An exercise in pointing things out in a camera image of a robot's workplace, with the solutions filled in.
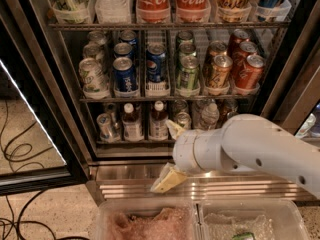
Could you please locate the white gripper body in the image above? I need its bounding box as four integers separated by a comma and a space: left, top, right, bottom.
172, 130, 202, 174

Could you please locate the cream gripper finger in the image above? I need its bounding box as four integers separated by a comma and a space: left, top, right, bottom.
165, 119, 185, 140
150, 163, 188, 193

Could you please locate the silver redbull can front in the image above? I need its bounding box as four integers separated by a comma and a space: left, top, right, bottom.
97, 113, 117, 142

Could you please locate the silver redbull can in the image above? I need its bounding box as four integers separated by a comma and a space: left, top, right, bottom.
103, 103, 118, 123
97, 113, 117, 142

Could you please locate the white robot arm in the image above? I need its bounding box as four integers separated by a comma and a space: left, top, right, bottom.
151, 114, 320, 198

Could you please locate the green can bottom shelf front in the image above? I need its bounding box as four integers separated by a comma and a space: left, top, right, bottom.
175, 112, 191, 130

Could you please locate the green can bottom shelf rear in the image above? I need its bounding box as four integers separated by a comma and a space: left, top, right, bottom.
173, 100, 189, 115

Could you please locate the green can middle shelf front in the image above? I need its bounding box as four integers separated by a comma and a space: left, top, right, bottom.
176, 56, 199, 90

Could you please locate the gold can bottom shelf front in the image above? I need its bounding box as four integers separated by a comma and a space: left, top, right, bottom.
227, 112, 239, 120

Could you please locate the gold can bottom shelf rear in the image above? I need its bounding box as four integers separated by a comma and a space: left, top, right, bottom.
219, 99, 238, 117

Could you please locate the silver redbull can rear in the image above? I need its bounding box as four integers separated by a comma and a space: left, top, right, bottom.
103, 103, 118, 123

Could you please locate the orange gold can front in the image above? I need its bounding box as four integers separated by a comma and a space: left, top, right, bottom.
206, 55, 233, 88

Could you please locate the orange gold can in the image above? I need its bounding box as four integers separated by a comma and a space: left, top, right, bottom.
206, 55, 233, 88
205, 40, 228, 63

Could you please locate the blue pepsi can front left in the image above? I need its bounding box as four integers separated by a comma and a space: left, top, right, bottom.
113, 57, 137, 92

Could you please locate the blue pepsi can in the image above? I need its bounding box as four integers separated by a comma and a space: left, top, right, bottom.
113, 57, 137, 92
119, 30, 138, 47
146, 43, 166, 83
114, 43, 134, 60

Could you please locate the blue pepsi can centre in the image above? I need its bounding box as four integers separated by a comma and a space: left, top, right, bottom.
146, 43, 166, 83

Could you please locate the steel fridge cabinet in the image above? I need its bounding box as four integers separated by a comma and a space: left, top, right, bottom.
27, 0, 319, 202

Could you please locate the red can front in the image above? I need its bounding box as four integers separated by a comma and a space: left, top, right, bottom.
235, 55, 265, 89

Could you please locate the red can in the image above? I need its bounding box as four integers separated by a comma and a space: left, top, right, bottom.
235, 55, 265, 89
228, 29, 250, 54
231, 41, 258, 77

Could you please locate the orange gold can rear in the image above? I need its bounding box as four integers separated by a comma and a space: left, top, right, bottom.
205, 40, 228, 63

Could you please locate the white green can front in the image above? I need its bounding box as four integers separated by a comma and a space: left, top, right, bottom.
79, 58, 107, 94

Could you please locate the green can middle shelf rear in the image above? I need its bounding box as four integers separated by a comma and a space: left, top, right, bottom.
176, 30, 194, 45

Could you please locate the red can middle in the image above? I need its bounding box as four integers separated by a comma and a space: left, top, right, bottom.
231, 41, 258, 77

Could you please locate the blue pepsi can middle left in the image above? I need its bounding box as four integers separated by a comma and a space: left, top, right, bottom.
114, 43, 134, 60

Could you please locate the blue pepsi can rear left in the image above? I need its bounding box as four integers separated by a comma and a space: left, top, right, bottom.
119, 30, 138, 47

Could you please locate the red can rear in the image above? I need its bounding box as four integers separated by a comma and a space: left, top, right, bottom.
228, 29, 250, 54

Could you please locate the white green can middle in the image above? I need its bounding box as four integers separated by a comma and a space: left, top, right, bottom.
83, 43, 104, 64

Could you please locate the white green can rear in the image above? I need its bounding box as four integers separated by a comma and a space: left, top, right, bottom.
87, 31, 107, 47

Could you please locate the right glass fridge door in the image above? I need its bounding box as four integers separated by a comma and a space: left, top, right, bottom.
259, 1, 320, 134

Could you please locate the open glass fridge door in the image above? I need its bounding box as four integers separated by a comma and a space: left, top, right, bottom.
0, 0, 89, 196

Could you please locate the tea bottle white cap right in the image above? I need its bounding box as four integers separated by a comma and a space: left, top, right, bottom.
149, 101, 168, 141

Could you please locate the tea bottle white cap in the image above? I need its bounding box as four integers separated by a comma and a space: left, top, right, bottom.
149, 101, 168, 141
122, 103, 143, 141

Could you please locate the clear water bottle rear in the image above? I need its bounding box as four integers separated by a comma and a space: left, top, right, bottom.
193, 99, 213, 116

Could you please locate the clear water bottle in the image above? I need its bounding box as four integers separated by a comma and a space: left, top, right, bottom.
193, 99, 213, 116
199, 103, 219, 130

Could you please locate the clear water bottle front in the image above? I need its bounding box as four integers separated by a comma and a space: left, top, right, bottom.
199, 103, 219, 130

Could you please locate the plastic bin pink bubble wrap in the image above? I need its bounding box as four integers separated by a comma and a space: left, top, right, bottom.
94, 197, 200, 240

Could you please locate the tea bottle white cap left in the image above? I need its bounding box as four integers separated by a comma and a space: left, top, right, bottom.
122, 103, 143, 141

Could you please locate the plastic bin clear bubble wrap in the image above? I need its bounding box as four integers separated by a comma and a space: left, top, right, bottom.
198, 198, 311, 240

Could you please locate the green item in bin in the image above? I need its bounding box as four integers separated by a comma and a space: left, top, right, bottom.
232, 232, 256, 240

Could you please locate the coca-cola bottle left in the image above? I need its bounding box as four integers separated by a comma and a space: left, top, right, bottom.
137, 0, 170, 22

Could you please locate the coca-cola bottle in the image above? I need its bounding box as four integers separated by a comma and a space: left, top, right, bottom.
137, 0, 170, 22
176, 0, 207, 22

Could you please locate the coca-cola bottle right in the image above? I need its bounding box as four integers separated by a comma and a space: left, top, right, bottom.
176, 0, 207, 22

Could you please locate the black floor cable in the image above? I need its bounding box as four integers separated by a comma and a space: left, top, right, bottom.
0, 98, 91, 240

